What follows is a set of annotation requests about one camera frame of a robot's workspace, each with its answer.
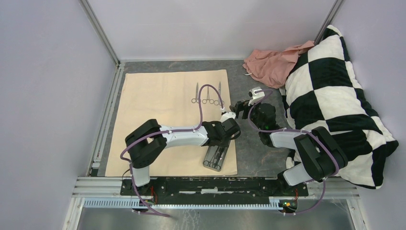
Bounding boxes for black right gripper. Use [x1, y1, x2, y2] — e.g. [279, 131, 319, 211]
[228, 97, 263, 131]

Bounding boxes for straight steel surgical scissors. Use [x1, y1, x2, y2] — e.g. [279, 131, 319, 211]
[214, 82, 224, 105]

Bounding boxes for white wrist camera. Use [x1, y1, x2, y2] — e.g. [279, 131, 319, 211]
[248, 87, 265, 105]
[219, 111, 236, 122]

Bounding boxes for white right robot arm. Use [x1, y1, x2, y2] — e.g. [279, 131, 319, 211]
[230, 101, 348, 196]

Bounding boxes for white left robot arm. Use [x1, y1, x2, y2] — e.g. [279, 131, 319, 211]
[120, 117, 241, 195]

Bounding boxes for steel forceps clamp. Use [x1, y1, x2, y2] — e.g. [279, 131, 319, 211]
[202, 85, 214, 104]

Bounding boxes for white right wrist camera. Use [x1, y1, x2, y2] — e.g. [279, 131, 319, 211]
[248, 87, 265, 105]

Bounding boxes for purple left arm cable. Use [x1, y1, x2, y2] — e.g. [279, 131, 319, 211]
[120, 84, 226, 219]

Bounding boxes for pink crumpled cloth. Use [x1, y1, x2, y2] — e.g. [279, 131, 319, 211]
[243, 41, 315, 89]

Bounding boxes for curved steel clamp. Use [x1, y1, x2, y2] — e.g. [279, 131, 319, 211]
[191, 82, 200, 104]

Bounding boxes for thin steel hemostat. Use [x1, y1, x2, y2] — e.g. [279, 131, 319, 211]
[203, 147, 225, 171]

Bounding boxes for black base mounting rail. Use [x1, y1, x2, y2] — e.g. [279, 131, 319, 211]
[137, 177, 309, 205]

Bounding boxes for black white checkered pillow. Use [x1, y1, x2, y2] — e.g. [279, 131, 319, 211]
[280, 25, 399, 189]

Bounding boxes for metal surgical instrument tray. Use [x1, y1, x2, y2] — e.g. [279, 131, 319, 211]
[203, 141, 231, 172]

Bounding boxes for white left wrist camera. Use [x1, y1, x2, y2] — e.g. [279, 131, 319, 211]
[219, 111, 236, 122]

